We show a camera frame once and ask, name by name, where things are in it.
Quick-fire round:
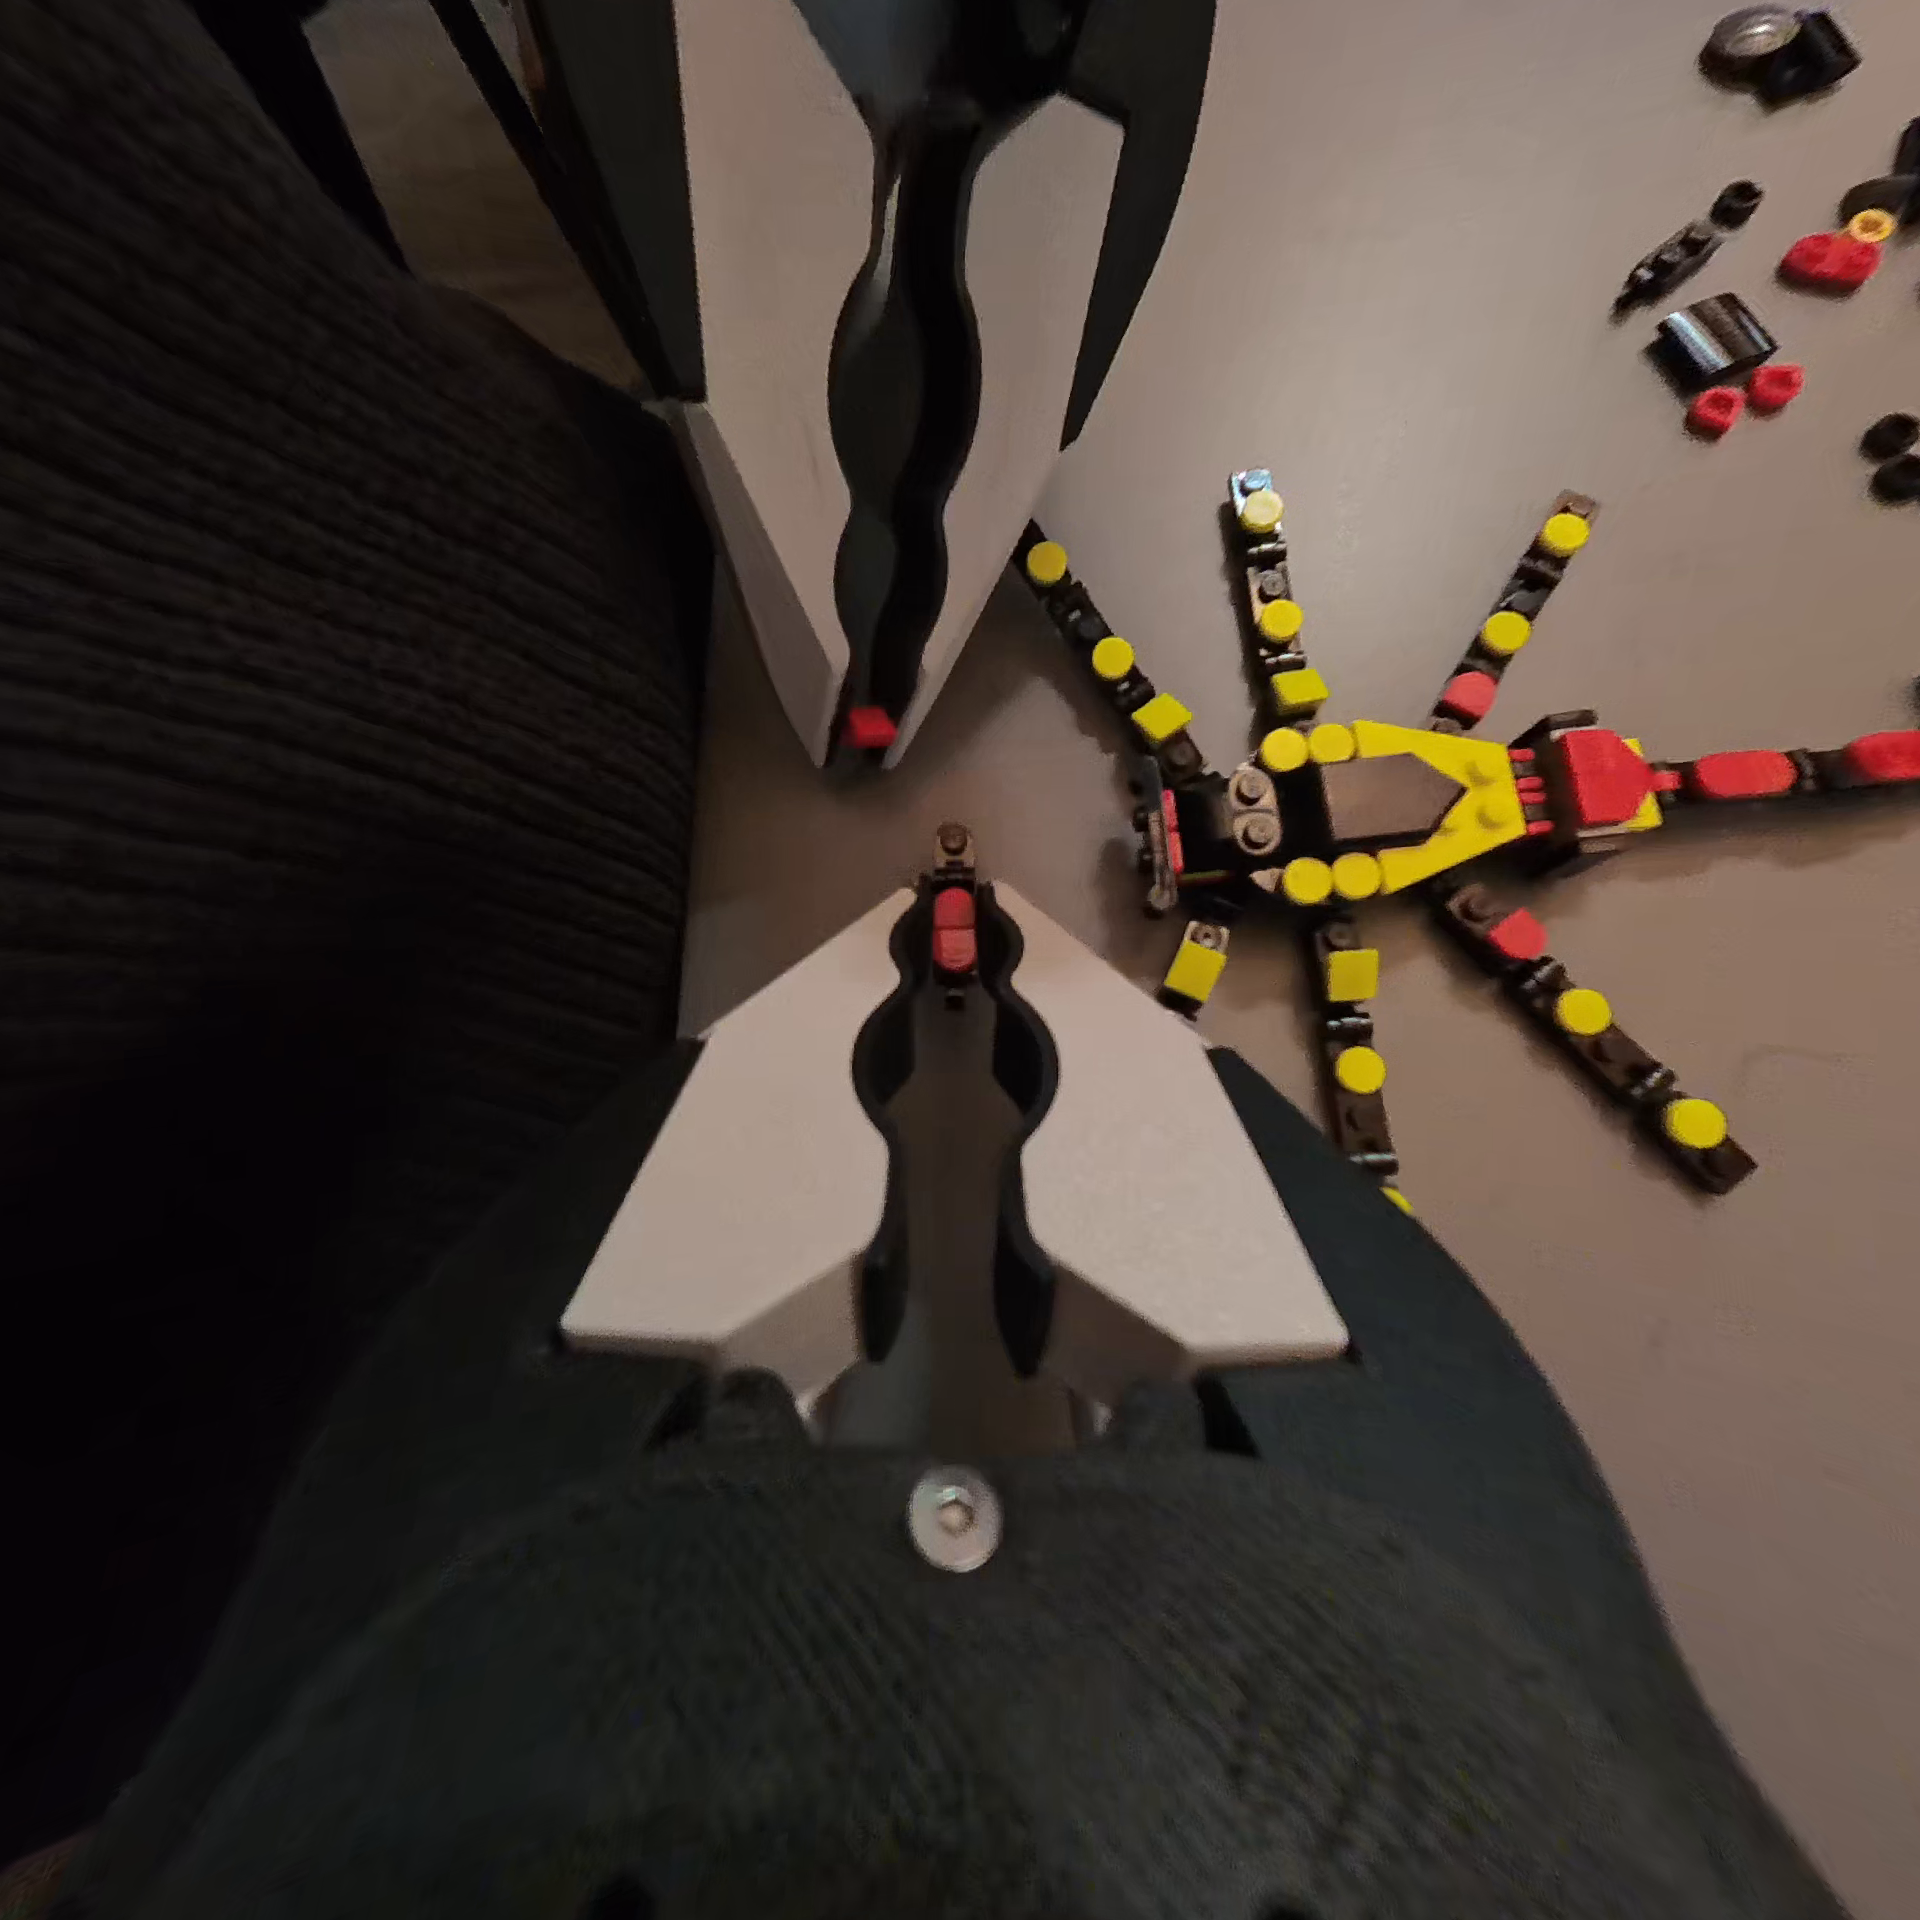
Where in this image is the black yellow lego scorpion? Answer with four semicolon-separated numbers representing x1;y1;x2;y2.
1012;469;1920;1217

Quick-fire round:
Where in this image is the pile of lego pieces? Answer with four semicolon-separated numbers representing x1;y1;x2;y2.
1611;0;1920;444

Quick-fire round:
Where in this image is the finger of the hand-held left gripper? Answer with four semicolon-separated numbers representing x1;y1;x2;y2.
655;0;905;770
883;89;1129;761

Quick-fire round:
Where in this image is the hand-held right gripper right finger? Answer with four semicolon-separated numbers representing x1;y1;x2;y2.
979;878;1354;1408

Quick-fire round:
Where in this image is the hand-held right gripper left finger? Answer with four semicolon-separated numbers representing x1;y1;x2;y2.
556;885;930;1423

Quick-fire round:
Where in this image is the small black red lego assembly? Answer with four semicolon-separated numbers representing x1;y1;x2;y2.
927;822;979;1011

